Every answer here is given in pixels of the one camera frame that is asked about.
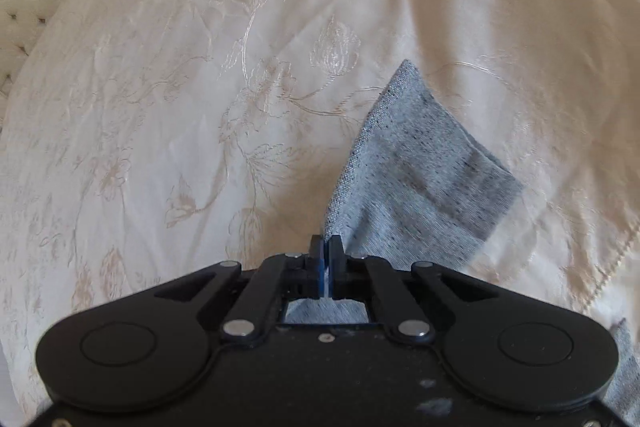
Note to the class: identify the cream embroidered bedspread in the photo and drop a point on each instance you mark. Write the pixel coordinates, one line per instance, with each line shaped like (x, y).
(200, 117)

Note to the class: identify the grey speckled pants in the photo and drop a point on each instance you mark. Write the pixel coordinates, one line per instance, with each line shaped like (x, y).
(415, 167)

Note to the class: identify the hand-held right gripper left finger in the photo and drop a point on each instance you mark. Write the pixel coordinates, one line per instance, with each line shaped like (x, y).
(318, 268)

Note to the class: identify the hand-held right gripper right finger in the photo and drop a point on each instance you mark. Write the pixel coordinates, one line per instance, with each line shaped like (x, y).
(332, 268)

